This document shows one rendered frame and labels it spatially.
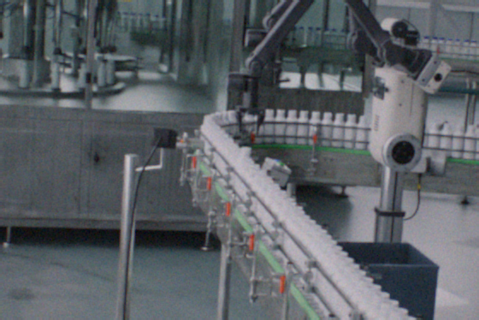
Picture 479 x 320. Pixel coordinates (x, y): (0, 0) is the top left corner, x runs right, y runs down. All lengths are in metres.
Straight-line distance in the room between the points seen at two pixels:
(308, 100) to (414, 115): 4.97
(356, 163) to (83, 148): 2.21
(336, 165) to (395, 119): 1.30
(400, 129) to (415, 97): 0.14
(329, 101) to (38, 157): 3.02
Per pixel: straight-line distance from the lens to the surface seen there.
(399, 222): 4.64
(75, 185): 7.39
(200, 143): 5.10
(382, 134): 4.53
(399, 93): 4.48
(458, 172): 5.76
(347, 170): 5.76
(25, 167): 7.36
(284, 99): 9.41
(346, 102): 9.54
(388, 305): 2.51
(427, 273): 3.77
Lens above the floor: 1.86
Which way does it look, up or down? 8 degrees down
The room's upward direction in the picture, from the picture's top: 4 degrees clockwise
